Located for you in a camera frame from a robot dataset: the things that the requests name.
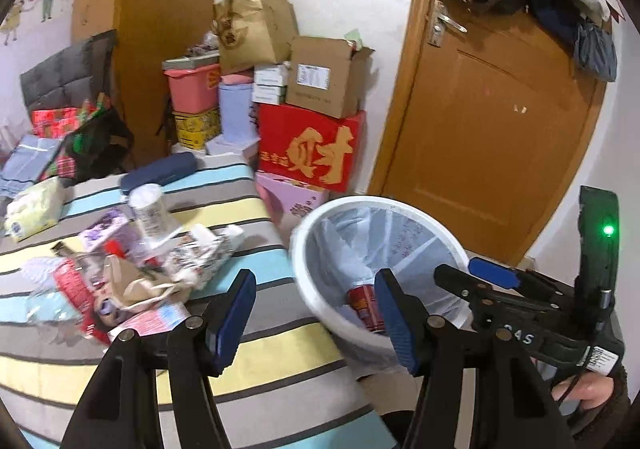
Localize brown paper bag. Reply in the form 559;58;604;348
212;0;298;75

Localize red open-top drink can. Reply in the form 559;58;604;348
347;284;385;334

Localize red gift box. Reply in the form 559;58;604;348
258;104;366;193

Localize white trash bin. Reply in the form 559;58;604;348
290;195;471;377

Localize wooden door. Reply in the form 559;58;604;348
368;0;605;265

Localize lavender cylindrical container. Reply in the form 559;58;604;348
218;71;258;143

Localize silver door handle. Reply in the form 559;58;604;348
427;0;469;47

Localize small white boxes stack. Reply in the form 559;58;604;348
252;61;290;105

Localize person's right hand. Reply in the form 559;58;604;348
551;373;614;411

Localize navy glasses case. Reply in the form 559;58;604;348
119;152;198;195

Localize wooden wardrobe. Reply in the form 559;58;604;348
72;0;214;165

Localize striped tablecloth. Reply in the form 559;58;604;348
1;154;395;448

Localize grey padded chair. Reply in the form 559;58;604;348
20;30;117;114

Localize pink patterned box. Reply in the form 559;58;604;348
255;170;330;244

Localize brown snack wrapper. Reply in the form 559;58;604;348
103;255;192;313

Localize open cardboard box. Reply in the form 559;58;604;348
285;36;374;118

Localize white blue yogurt cup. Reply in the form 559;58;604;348
128;183;182;249

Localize red white milk carton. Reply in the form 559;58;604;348
108;303;190;341

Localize yellow tissue pack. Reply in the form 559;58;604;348
4;177;65;242

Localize red plaid blanket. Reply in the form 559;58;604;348
32;92;112;181

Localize pink plastic bin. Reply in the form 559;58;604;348
164;63;221;114

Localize purple milk carton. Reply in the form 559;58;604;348
79;209;134;253

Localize white wrapper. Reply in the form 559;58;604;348
162;224;245;290

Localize yellow patterned box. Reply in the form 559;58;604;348
174;106;221;150

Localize clear plastic water bottle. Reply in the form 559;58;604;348
26;241;132;344

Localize folded blue cloth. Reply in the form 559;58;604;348
0;135;62;198

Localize cartoon couple wall sticker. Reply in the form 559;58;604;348
1;0;73;47

